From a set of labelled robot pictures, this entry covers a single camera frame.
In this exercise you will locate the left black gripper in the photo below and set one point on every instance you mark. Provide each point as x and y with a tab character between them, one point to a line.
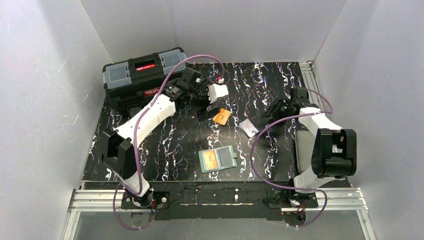
205	103

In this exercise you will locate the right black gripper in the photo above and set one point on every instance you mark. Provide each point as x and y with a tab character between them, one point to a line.
276	109

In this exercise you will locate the aluminium frame rail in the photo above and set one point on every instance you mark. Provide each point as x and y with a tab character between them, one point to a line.
323	109

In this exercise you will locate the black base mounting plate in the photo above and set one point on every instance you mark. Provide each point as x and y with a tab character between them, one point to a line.
213	200

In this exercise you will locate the grey pad on table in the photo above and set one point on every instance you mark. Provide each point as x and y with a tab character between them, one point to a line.
304	145

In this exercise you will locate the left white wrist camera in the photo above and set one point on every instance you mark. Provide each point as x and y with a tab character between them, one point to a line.
216	92

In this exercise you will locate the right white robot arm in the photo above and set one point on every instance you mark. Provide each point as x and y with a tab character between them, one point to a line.
299	193

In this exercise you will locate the black toolbox with grey lids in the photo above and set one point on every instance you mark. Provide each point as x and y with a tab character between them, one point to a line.
134	82

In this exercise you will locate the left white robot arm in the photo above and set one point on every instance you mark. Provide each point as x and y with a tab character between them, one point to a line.
119	147

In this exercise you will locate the mint green card holder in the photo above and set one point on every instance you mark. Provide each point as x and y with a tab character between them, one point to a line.
226	156

